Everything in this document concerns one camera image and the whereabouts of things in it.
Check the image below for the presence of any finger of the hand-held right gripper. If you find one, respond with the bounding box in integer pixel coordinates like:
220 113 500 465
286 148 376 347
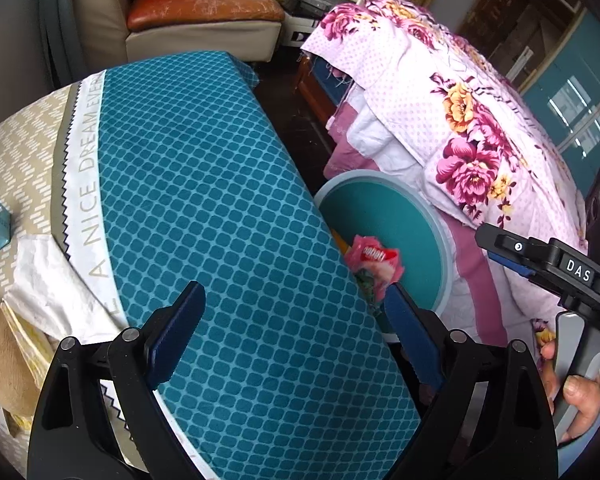
475 223 549 282

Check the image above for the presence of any floral quilt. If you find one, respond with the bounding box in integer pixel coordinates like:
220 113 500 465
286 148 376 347
300 0 597 228

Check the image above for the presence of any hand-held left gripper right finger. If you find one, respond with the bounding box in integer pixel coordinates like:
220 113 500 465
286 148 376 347
382 282 561 480

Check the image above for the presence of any pink white bed sheet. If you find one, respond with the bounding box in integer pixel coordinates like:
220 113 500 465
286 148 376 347
325 100 592 411

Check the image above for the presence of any teal round bin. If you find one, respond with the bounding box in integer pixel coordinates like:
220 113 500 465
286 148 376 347
316 169 453 343

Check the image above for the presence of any orange seat cushion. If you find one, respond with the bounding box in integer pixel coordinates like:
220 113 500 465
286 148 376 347
126 0 285 31

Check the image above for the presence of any grey blue curtain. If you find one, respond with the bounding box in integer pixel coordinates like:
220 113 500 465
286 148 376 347
40 0 89 86

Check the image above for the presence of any dark wooden cabinet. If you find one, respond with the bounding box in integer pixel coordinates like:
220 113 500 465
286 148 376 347
457 0 582 92

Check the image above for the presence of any white tissue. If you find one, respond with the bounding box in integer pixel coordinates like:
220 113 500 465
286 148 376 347
2 235 126 343

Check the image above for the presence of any person's right hand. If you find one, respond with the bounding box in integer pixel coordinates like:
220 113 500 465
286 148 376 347
539 337 600 445

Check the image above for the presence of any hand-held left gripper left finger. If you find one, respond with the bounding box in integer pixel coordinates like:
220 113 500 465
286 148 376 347
27 281 207 480

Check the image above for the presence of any teal wardrobe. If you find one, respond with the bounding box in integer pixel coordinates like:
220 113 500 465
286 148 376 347
522 5 600 192

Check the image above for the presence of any beige armchair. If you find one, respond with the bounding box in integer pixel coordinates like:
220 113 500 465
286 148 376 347
72 0 287 67

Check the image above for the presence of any white low cabinet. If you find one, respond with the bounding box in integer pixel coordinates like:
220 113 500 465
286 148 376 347
280 10 327 49

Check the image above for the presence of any pink snack packet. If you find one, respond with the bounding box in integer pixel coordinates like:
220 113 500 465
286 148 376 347
344 235 405 306

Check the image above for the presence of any wooden bed frame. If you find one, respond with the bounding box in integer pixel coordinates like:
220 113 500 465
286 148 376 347
295 52 342 127

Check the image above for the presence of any teal and beige tablecloth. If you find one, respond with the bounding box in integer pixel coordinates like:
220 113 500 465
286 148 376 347
0 50 423 480

